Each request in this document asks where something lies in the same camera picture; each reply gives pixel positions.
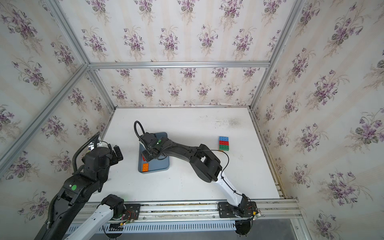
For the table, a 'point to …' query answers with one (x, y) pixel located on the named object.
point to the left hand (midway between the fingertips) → (110, 151)
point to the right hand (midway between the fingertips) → (149, 155)
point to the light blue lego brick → (223, 138)
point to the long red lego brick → (143, 157)
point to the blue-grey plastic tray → (155, 165)
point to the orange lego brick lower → (145, 167)
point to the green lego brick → (224, 147)
